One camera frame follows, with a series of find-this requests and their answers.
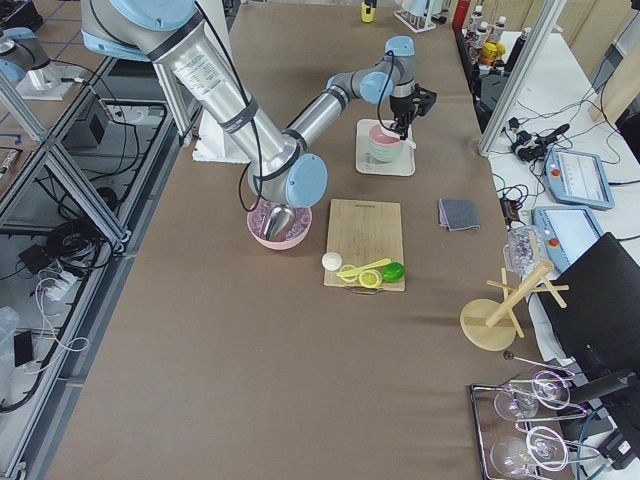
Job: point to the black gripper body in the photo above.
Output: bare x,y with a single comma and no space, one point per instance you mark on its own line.
401,106

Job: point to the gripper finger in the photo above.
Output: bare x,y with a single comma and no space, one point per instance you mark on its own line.
402,131

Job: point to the small pink bowl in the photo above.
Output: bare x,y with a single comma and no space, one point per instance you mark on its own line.
378,136

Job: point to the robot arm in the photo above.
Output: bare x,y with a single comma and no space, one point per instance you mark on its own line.
173,35

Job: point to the green bowl stack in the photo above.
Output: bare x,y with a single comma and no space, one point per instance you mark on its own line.
385,153

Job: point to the large pink bowl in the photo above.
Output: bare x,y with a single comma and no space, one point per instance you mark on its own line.
296,234

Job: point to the cream bunny tray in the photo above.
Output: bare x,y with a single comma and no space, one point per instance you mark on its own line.
365,163

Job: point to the white cup rack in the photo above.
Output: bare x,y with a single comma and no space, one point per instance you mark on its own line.
420,15

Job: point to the yellow plastic cup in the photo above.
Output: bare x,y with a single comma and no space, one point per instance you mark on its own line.
368,10

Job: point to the purple cloth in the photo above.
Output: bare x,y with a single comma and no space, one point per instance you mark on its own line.
443,220

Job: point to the grey folded cloth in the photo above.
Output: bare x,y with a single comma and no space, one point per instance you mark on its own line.
461,214

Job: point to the wooden cutting board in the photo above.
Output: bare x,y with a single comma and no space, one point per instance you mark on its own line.
362,232

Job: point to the green lime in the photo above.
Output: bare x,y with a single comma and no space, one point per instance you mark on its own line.
393,272

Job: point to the lower lemon slice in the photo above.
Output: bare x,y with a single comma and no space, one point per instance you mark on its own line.
348,270

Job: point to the lemon slice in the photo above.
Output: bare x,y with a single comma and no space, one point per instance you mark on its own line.
348,270
370,279

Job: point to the metal scoop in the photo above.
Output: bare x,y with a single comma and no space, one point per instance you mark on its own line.
277,222

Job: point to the yellow plastic knife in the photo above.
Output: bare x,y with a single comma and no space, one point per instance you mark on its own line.
379,263

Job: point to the upper lemon slice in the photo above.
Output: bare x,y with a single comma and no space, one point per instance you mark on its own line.
370,279

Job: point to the clear glass mug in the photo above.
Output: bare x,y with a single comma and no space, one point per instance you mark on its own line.
524,249

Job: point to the upper teach pendant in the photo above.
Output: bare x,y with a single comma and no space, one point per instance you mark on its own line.
578,178

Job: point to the teach pendant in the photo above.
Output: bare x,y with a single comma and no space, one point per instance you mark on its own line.
568,232
578,178

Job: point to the lower teach pendant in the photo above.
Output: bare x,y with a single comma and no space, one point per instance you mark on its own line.
568,232

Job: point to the wooden cup tree stand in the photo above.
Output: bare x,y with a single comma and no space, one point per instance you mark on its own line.
492,325

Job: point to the black monitor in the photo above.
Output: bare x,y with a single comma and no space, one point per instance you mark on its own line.
599,327

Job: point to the upper wine glass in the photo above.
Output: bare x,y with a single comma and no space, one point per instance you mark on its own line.
520,399

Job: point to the black wine glass rack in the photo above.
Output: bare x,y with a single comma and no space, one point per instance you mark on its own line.
517,426

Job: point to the lower wine glass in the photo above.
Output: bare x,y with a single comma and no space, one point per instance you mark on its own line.
541,448

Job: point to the aluminium frame post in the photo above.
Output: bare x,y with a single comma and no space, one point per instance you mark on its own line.
531,51

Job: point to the metal cutting board handle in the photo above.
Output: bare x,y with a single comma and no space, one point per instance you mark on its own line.
364,291

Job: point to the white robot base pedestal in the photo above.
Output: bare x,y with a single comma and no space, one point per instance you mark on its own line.
214,145

